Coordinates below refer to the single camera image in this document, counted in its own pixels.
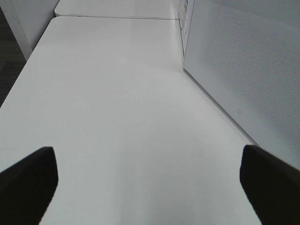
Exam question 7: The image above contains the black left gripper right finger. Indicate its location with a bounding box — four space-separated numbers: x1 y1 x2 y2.
240 145 300 225

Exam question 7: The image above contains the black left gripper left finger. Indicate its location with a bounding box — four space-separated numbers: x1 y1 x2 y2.
0 147 59 225

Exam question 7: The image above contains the white microwave door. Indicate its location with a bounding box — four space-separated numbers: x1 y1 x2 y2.
180 0 300 168

